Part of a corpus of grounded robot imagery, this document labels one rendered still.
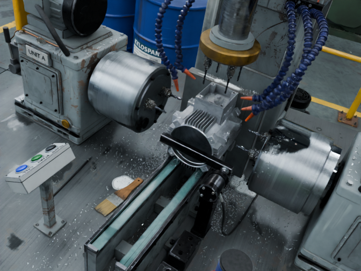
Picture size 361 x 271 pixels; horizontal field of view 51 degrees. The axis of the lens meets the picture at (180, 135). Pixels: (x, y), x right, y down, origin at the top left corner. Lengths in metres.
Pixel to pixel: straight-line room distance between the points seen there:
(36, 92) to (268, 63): 0.84
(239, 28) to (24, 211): 0.85
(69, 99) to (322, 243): 0.95
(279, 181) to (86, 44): 0.78
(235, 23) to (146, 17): 1.70
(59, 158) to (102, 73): 0.36
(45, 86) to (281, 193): 0.88
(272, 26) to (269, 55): 0.10
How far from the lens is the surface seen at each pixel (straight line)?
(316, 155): 1.10
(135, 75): 1.25
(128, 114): 1.25
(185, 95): 1.37
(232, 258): 0.71
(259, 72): 1.35
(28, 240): 1.23
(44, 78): 1.42
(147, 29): 2.75
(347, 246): 1.16
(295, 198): 1.12
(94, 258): 1.06
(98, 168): 1.40
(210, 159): 1.15
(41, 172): 1.03
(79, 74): 1.31
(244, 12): 1.06
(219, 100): 1.24
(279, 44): 1.30
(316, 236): 1.18
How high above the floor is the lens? 1.79
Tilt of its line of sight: 39 degrees down
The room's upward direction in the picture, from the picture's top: 11 degrees clockwise
